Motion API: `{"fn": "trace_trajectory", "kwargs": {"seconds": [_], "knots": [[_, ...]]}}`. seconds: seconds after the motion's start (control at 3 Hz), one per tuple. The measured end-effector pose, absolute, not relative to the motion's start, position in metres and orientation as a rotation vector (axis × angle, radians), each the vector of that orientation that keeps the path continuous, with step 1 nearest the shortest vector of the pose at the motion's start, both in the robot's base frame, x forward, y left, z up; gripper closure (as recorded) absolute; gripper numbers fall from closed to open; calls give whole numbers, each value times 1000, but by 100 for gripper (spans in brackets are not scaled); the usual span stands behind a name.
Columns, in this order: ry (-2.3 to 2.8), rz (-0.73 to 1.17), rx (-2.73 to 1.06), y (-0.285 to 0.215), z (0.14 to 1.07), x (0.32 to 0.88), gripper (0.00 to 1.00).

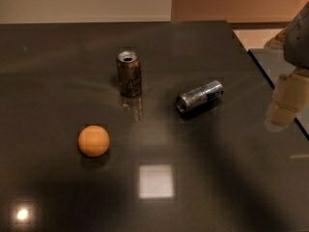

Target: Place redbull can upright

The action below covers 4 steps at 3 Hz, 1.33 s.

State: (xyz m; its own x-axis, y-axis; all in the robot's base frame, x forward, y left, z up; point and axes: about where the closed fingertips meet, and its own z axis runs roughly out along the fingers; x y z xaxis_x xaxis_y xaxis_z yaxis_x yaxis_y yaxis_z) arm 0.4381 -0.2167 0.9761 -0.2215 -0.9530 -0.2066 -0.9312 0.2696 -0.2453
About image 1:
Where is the silver blue redbull can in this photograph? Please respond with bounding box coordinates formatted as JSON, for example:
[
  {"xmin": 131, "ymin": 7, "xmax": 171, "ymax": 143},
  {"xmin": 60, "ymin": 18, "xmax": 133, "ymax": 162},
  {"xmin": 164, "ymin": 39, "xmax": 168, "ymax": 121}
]
[{"xmin": 176, "ymin": 80, "xmax": 224, "ymax": 113}]

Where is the orange fruit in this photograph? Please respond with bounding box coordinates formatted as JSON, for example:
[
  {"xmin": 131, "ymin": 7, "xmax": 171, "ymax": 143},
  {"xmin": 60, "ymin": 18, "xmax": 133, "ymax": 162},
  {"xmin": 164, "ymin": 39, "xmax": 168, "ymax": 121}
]
[{"xmin": 77, "ymin": 126, "xmax": 110, "ymax": 158}]

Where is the brown soda can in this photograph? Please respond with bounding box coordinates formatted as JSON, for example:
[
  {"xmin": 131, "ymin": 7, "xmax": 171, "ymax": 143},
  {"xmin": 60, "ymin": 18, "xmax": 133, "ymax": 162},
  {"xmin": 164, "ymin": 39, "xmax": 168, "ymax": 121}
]
[{"xmin": 117, "ymin": 50, "xmax": 142, "ymax": 97}]

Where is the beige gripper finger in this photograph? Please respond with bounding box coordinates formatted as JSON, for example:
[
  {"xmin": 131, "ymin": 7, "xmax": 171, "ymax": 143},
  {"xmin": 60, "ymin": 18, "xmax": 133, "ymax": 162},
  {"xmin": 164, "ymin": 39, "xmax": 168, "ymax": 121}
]
[{"xmin": 265, "ymin": 68, "xmax": 309, "ymax": 132}]

